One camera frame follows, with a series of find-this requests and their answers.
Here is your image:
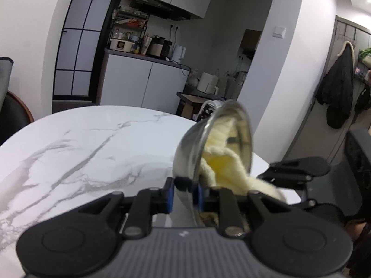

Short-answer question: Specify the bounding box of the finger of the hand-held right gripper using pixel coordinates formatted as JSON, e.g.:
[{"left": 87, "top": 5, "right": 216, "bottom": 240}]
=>
[{"left": 257, "top": 156, "right": 331, "bottom": 192}]

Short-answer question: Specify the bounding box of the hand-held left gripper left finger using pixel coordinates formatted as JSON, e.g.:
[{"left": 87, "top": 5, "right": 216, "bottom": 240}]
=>
[{"left": 78, "top": 177, "right": 175, "bottom": 237}]

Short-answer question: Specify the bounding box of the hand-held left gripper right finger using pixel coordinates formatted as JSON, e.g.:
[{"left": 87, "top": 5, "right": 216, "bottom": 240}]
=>
[{"left": 196, "top": 185, "right": 291, "bottom": 236}]

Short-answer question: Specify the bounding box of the yellow cleaning cloth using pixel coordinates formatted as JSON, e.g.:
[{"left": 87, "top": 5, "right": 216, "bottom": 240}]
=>
[{"left": 199, "top": 117, "right": 287, "bottom": 227}]

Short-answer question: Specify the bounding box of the stainless steel bowl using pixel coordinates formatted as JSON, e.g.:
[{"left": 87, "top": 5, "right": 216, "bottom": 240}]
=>
[{"left": 173, "top": 99, "right": 254, "bottom": 228}]

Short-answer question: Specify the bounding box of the black hanging coat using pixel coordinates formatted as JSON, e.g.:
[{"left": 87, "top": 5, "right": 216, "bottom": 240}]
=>
[{"left": 315, "top": 42, "right": 356, "bottom": 130}]

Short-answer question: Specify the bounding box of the white and black appliance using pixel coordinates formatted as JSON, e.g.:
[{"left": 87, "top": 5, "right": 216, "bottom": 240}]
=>
[{"left": 195, "top": 99, "right": 225, "bottom": 123}]

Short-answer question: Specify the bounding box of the large open cardboard box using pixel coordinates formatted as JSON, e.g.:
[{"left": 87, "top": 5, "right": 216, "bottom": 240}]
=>
[{"left": 176, "top": 92, "right": 212, "bottom": 120}]

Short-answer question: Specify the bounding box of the green bag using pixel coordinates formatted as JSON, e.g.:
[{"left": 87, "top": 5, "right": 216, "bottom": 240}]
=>
[{"left": 358, "top": 47, "right": 371, "bottom": 65}]

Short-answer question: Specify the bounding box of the white countertop appliance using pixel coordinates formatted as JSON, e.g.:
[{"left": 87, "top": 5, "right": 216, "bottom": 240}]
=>
[{"left": 197, "top": 72, "right": 220, "bottom": 95}]

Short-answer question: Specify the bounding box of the white lower kitchen cabinet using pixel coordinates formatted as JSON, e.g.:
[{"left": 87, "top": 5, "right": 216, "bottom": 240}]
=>
[{"left": 98, "top": 49, "right": 192, "bottom": 114}]

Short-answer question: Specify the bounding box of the small brown cardboard box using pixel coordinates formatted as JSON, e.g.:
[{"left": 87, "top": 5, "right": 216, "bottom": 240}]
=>
[{"left": 240, "top": 29, "right": 263, "bottom": 51}]

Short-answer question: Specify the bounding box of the white electric kettle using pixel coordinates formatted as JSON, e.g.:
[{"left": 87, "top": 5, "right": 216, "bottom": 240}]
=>
[{"left": 173, "top": 45, "right": 186, "bottom": 61}]

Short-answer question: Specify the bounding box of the white rice cooker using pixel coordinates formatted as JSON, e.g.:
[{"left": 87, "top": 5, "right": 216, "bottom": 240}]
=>
[{"left": 109, "top": 38, "right": 134, "bottom": 52}]

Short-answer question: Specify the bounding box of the black chair with brown rim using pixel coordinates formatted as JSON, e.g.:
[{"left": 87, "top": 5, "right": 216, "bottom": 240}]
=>
[{"left": 0, "top": 91, "right": 35, "bottom": 146}]

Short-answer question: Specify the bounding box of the black-framed glass sliding door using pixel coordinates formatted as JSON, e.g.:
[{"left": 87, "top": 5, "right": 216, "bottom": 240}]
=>
[{"left": 53, "top": 0, "right": 117, "bottom": 97}]

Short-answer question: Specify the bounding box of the black range hood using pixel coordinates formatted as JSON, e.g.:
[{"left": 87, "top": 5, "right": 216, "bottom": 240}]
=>
[{"left": 129, "top": 0, "right": 194, "bottom": 21}]

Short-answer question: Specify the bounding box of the grey chair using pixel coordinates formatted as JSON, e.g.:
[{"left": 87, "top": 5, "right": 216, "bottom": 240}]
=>
[{"left": 0, "top": 57, "right": 14, "bottom": 111}]

